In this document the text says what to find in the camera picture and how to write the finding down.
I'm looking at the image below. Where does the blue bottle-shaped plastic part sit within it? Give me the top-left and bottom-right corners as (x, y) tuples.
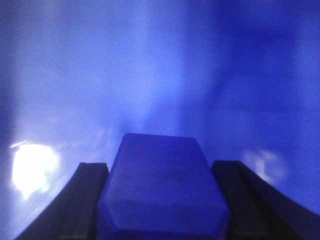
(97, 133), (230, 240)

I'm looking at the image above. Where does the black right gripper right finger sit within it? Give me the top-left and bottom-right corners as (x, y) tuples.
(211, 160), (320, 240)

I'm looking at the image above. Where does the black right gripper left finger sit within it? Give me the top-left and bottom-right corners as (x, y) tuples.
(16, 162), (109, 240)

